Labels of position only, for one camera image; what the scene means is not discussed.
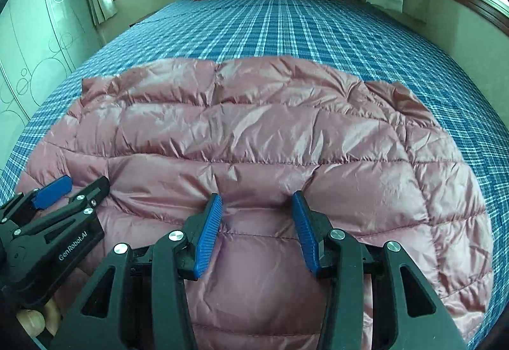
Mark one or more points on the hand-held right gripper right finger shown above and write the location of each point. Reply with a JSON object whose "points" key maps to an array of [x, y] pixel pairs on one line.
{"points": [[306, 234]]}

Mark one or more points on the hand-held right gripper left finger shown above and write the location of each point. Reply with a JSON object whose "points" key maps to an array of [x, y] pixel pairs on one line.
{"points": [[206, 234]]}

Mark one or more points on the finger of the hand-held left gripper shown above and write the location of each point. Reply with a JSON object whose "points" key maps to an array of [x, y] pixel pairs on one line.
{"points": [[93, 193], [53, 191]]}

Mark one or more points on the pink puffer jacket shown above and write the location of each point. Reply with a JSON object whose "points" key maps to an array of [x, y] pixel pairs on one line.
{"points": [[278, 135]]}

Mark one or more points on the person's left hand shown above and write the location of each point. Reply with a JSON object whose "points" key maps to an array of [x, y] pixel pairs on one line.
{"points": [[32, 320]]}

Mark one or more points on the pale wardrobe with circle pattern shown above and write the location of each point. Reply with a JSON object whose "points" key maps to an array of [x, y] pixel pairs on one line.
{"points": [[39, 24]]}

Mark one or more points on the wooden nightstand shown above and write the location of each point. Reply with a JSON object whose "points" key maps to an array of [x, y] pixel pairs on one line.
{"points": [[139, 20]]}

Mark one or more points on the bed with blue plaid sheet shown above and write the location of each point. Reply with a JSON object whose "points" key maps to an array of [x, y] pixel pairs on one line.
{"points": [[278, 28]]}

